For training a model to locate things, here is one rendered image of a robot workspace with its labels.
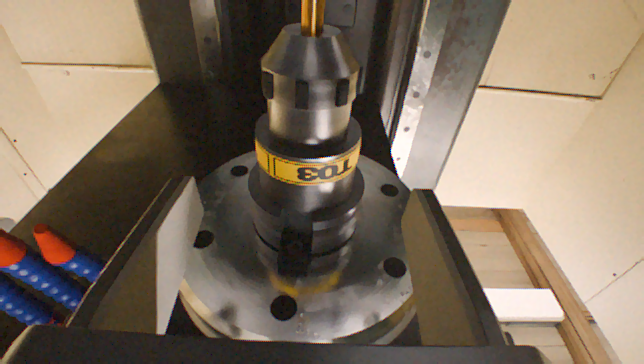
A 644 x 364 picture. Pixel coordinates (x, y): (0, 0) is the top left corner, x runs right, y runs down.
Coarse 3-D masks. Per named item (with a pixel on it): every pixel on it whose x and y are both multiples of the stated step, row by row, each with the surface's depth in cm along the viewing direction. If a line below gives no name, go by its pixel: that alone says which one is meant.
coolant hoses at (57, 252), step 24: (0, 240) 13; (48, 240) 15; (72, 240) 17; (0, 264) 14; (24, 264) 15; (48, 264) 17; (72, 264) 17; (96, 264) 19; (0, 288) 16; (24, 288) 18; (48, 288) 18; (72, 288) 19; (24, 312) 18; (48, 312) 20; (72, 312) 22
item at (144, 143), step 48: (192, 96) 54; (240, 96) 55; (96, 144) 41; (144, 144) 42; (192, 144) 43; (240, 144) 43; (384, 144) 46; (48, 192) 34; (96, 192) 34; (144, 192) 35; (96, 240) 29; (0, 336) 22
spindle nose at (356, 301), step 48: (240, 192) 19; (384, 192) 19; (240, 240) 16; (384, 240) 16; (192, 288) 14; (240, 288) 14; (288, 288) 14; (336, 288) 14; (384, 288) 14; (240, 336) 12; (288, 336) 12; (336, 336) 12; (384, 336) 14
